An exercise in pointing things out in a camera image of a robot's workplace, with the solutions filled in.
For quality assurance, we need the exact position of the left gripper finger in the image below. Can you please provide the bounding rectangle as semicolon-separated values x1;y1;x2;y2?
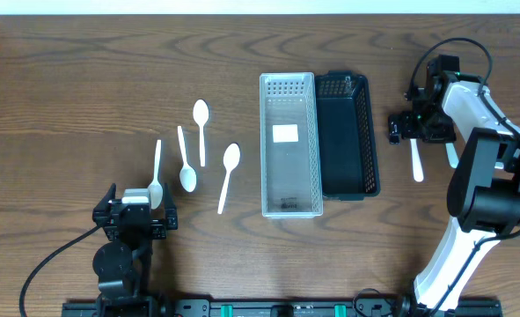
93;183;116;212
163;183;177;219

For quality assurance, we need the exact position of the white spoon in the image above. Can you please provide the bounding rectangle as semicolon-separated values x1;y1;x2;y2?
193;100;209;167
410;138;424;182
217;143;241;214
148;139;164;210
177;126;197;193

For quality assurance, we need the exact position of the white fork long handle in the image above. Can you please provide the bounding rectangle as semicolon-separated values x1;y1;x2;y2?
445;143;459;169

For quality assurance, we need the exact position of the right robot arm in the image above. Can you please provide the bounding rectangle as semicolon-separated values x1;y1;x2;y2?
389;70;520;316

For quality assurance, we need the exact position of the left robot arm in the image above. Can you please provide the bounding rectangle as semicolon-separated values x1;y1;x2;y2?
92;184;178;299

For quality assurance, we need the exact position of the black plastic basket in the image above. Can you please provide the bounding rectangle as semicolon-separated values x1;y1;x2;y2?
315;70;380;201

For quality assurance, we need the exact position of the white label in clear basket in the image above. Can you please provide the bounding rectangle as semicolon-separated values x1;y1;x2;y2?
272;124;299;143

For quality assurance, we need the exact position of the clear plastic basket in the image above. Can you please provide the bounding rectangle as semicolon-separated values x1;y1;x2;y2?
260;72;323;218

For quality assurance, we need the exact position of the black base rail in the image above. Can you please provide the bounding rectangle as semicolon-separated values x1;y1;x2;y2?
62;296;503;317

